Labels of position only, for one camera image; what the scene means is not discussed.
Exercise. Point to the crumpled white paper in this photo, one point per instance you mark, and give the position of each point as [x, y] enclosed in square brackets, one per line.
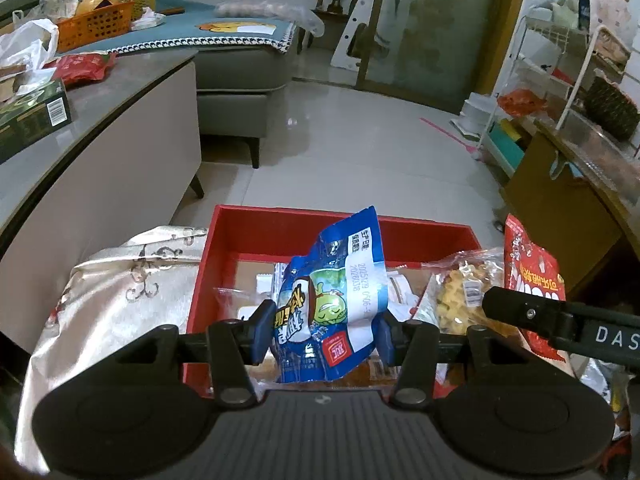
[147, 17]

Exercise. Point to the orange-red plastic bag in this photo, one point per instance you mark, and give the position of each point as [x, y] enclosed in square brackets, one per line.
[520, 102]

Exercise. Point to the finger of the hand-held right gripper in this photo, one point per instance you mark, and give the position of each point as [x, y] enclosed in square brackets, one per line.
[525, 312]

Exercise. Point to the dark green box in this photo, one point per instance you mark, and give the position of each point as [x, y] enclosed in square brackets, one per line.
[30, 120]

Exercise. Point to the red cardboard box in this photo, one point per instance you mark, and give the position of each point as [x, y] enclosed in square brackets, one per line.
[220, 260]

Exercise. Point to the pink stick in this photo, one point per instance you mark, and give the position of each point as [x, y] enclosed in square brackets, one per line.
[445, 133]

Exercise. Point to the black woven basket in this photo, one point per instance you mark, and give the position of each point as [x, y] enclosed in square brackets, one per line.
[612, 107]

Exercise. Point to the blue sofa cover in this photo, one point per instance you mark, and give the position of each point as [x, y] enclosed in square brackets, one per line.
[175, 25]

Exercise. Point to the red snack packet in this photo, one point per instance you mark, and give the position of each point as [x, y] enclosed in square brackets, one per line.
[530, 270]

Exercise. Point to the steamed bun packet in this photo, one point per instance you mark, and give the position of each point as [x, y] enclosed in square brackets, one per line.
[235, 305]

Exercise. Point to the teal storage box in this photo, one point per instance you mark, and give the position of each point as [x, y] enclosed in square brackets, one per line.
[507, 145]

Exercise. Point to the wooden cabinet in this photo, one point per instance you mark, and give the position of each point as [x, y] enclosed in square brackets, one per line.
[550, 220]

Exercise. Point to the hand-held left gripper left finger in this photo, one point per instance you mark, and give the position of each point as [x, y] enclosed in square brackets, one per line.
[262, 330]

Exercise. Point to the grey green couch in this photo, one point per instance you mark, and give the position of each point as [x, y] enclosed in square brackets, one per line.
[15, 7]

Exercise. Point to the silvery plastic bag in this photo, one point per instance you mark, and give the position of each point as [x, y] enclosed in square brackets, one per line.
[600, 380]

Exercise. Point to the small dark flat object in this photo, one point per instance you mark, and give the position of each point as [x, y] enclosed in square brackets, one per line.
[174, 10]

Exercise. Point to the white plastic bag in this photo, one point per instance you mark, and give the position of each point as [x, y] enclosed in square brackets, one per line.
[25, 42]

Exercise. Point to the clear plastic tray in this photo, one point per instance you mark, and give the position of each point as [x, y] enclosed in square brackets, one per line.
[590, 150]

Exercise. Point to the grey sofa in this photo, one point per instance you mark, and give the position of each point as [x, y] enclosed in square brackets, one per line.
[235, 110]

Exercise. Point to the grey coffee table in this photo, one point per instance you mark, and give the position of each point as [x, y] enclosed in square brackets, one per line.
[100, 160]

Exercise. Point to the white storage containers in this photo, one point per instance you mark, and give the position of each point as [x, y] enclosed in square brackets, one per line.
[475, 112]

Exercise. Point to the glass sliding door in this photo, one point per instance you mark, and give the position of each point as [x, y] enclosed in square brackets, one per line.
[440, 35]

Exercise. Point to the orange plastic basket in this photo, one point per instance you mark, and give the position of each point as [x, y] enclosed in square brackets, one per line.
[95, 27]

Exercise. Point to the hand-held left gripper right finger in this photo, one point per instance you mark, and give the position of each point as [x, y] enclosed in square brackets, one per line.
[386, 340]

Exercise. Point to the red patterned packet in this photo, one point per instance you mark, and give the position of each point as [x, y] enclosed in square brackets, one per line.
[80, 67]

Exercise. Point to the blue snack packet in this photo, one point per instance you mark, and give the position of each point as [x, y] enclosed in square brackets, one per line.
[325, 285]

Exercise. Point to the waffle packet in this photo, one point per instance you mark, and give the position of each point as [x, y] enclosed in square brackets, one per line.
[455, 295]

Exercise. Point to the white perforated board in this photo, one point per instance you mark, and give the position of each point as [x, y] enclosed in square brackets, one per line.
[352, 35]

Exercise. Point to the white blue-print snack packet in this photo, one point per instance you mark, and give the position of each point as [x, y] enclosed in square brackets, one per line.
[400, 290]

